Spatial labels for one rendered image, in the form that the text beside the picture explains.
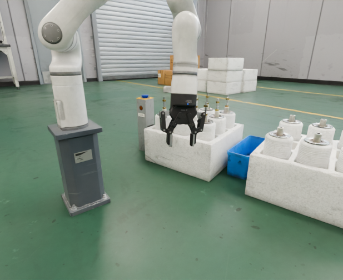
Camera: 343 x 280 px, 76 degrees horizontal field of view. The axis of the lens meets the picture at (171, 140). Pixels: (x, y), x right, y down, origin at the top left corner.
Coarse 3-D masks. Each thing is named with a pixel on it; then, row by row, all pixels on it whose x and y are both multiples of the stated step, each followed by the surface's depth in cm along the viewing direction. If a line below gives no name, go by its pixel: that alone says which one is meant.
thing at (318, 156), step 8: (304, 144) 75; (312, 144) 73; (304, 152) 75; (312, 152) 73; (320, 152) 72; (328, 152) 72; (296, 160) 80; (304, 160) 76; (312, 160) 74; (320, 160) 73; (328, 160) 74
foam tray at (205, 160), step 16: (240, 128) 118; (160, 144) 110; (176, 144) 104; (208, 144) 93; (224, 144) 104; (160, 160) 113; (176, 160) 107; (192, 160) 101; (208, 160) 95; (224, 160) 108; (208, 176) 98
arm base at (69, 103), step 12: (60, 84) 67; (72, 84) 68; (60, 96) 68; (72, 96) 69; (60, 108) 69; (72, 108) 70; (84, 108) 74; (60, 120) 70; (72, 120) 71; (84, 120) 74
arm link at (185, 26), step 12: (180, 12) 56; (180, 24) 55; (192, 24) 55; (180, 36) 56; (192, 36) 56; (180, 48) 57; (192, 48) 57; (180, 60) 58; (192, 60) 58; (180, 72) 59; (192, 72) 59
